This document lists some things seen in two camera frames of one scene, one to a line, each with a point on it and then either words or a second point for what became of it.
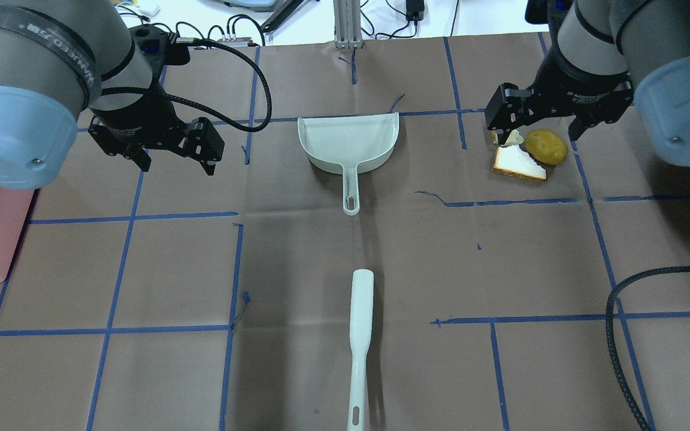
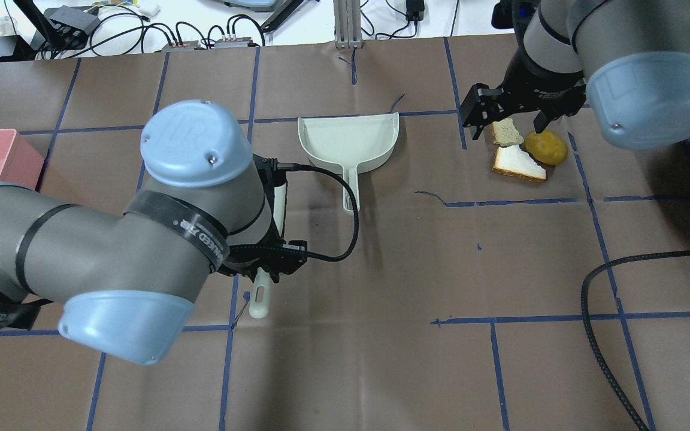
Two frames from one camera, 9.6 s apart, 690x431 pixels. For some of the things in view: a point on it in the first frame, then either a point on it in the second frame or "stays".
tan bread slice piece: x=514 y=138 stays
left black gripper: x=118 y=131 to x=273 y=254
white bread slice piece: x=514 y=160 stays
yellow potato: x=546 y=146 stays
